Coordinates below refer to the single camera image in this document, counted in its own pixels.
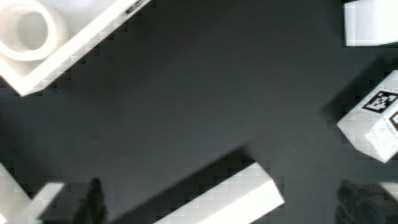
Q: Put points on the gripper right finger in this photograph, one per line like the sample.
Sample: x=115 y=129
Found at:
x=368 y=203

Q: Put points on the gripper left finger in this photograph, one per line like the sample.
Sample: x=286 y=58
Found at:
x=21 y=208

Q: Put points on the white table leg with tag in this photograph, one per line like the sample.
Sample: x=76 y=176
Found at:
x=368 y=124

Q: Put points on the white square tabletop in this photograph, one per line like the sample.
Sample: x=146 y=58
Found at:
x=50 y=31

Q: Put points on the white table leg lying left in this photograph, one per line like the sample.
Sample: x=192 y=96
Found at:
x=234 y=203

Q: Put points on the white table leg right middle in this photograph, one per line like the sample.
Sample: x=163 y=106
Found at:
x=369 y=22

